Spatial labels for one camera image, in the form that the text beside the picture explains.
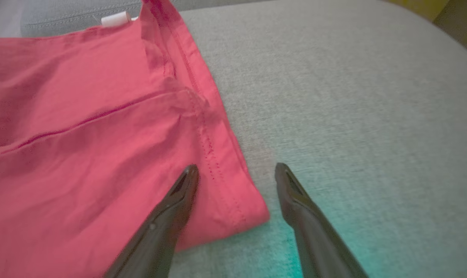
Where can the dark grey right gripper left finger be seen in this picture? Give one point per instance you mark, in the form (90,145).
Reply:
(156,239)

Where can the yellow sofa backrest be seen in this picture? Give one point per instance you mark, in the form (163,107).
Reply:
(418,4)

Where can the grey sofa seat cushion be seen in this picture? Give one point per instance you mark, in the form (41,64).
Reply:
(63,17)

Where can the red shorts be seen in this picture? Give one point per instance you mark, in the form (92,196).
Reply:
(82,173)

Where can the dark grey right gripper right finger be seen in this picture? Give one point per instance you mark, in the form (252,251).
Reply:
(318,243)

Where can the grey and yellow sofa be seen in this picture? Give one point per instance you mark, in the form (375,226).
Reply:
(353,116)

